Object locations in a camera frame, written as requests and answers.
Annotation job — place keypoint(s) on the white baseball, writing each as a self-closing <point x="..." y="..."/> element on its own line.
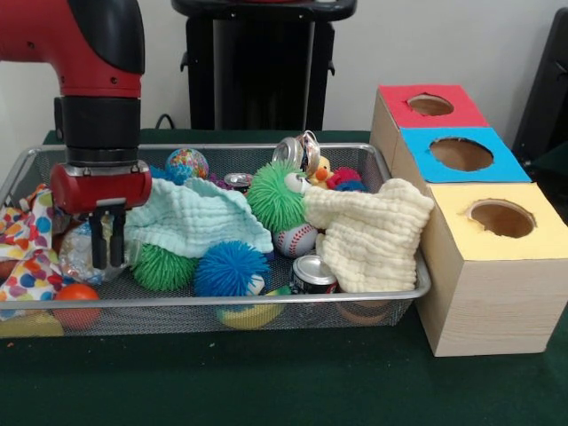
<point x="295" y="240"/>

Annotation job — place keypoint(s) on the wooden box with three holes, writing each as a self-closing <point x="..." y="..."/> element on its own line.
<point x="484" y="302"/>

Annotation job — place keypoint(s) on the mint green fuzzy cloth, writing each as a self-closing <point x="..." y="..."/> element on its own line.
<point x="200" y="217"/>

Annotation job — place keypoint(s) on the dark green side table cloth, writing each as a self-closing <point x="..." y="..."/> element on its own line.
<point x="555" y="161"/>

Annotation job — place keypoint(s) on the cream knitted cloth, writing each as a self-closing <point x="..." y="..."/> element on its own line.
<point x="377" y="231"/>

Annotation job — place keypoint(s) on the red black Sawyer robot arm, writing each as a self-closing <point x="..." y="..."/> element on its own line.
<point x="89" y="53"/>

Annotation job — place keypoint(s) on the dark green spiky ball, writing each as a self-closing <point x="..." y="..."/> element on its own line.
<point x="164" y="268"/>

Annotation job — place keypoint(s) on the polka dot colourful cloth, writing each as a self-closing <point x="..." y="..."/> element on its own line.
<point x="25" y="248"/>

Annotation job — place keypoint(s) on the crushed silver can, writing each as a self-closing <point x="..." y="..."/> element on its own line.
<point x="297" y="149"/>

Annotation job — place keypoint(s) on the black labelled silver can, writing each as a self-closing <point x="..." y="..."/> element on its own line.
<point x="314" y="273"/>

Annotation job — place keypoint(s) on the green spiky rubber ball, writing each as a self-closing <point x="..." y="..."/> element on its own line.
<point x="277" y="195"/>

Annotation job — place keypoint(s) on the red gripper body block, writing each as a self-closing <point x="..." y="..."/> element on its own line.
<point x="99" y="186"/>

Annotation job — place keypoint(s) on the blue spiky rubber ball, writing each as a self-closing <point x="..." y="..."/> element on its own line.
<point x="229" y="271"/>

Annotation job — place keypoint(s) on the black upright panel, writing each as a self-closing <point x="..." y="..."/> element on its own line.
<point x="546" y="89"/>

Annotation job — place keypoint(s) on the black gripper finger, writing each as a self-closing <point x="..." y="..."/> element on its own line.
<point x="98" y="240"/>
<point x="120" y="232"/>

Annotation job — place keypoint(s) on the small globe ball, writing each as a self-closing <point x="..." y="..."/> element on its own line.
<point x="187" y="163"/>

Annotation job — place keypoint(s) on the red orange smooth ball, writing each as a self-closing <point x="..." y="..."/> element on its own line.
<point x="76" y="302"/>

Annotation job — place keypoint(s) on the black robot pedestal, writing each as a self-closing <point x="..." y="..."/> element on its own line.
<point x="266" y="80"/>

